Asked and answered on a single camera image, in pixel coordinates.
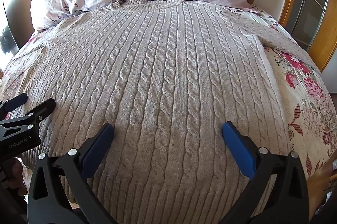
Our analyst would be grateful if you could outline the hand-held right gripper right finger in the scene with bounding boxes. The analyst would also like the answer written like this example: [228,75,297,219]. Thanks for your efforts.
[218,121,310,224]

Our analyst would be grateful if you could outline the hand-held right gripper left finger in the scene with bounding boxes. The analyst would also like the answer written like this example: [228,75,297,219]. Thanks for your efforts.
[28,122,119,224]

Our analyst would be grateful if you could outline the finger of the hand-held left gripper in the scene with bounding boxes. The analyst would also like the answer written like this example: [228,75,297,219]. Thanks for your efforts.
[0,93,28,119]
[0,98,56,139]

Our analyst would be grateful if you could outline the beige cable knit sweater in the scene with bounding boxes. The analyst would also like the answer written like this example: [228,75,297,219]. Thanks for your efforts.
[0,0,324,224]

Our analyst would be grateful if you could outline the person's left hand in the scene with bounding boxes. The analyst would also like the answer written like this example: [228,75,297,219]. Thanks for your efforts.
[7,158,28,194]

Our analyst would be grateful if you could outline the dark glossy panel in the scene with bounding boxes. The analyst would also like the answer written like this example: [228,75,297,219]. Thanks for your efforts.
[0,0,24,56]

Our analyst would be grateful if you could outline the cream floral quilt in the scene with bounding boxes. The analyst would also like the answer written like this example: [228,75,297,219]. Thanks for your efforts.
[0,6,337,188]

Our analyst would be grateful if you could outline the wooden cabinet with glass door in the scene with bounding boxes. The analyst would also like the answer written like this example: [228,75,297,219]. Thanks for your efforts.
[284,0,337,73]

